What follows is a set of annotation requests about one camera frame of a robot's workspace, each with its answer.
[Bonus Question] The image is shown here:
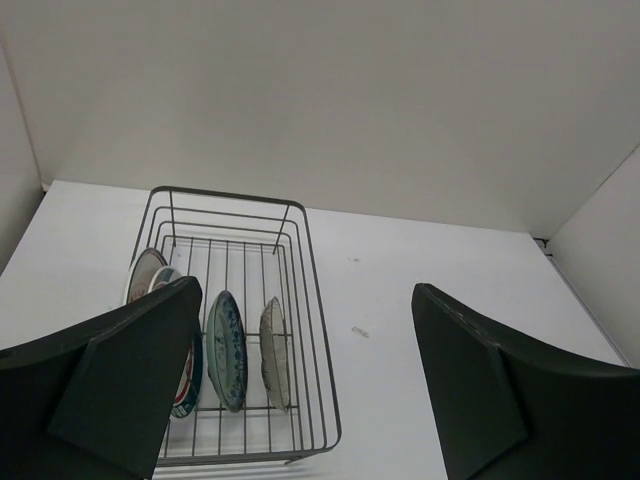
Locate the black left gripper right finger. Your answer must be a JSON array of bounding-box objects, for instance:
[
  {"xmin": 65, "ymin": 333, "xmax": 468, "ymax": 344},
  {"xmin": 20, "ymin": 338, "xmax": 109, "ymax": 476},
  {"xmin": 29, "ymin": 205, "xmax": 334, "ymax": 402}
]
[{"xmin": 411, "ymin": 283, "xmax": 639, "ymax": 479}]

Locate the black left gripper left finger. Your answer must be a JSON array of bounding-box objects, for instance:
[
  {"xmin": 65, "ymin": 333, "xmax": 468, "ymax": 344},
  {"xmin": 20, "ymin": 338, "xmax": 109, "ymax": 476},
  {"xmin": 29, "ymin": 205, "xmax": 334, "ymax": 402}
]
[{"xmin": 1, "ymin": 276, "xmax": 202, "ymax": 479}]

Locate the white plate green red rim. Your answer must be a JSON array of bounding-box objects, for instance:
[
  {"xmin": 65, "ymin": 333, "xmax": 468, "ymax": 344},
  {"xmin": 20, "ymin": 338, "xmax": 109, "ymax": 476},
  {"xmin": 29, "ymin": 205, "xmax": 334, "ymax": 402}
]
[{"xmin": 148, "ymin": 266, "xmax": 204, "ymax": 419}]

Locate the blue floral green plate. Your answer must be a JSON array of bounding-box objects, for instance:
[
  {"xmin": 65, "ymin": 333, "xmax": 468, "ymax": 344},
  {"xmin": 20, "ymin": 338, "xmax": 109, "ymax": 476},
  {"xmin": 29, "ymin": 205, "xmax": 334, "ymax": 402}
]
[{"xmin": 205, "ymin": 290, "xmax": 248, "ymax": 413}]

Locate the orange sunburst white plate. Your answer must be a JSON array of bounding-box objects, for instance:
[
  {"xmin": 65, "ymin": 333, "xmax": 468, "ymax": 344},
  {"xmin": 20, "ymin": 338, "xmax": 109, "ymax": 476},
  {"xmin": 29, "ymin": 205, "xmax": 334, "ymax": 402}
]
[{"xmin": 123, "ymin": 247, "xmax": 167, "ymax": 305}]

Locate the clear glass plate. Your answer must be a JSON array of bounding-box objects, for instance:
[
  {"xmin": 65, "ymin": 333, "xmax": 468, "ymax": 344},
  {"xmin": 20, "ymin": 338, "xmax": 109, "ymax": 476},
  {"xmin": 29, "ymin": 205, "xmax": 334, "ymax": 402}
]
[{"xmin": 259, "ymin": 296, "xmax": 291, "ymax": 413}]

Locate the grey wire dish rack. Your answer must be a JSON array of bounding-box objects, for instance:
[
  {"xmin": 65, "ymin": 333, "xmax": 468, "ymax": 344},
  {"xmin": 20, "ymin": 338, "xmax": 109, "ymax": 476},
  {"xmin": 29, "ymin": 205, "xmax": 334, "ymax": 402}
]
[{"xmin": 134, "ymin": 186, "xmax": 342, "ymax": 472}]

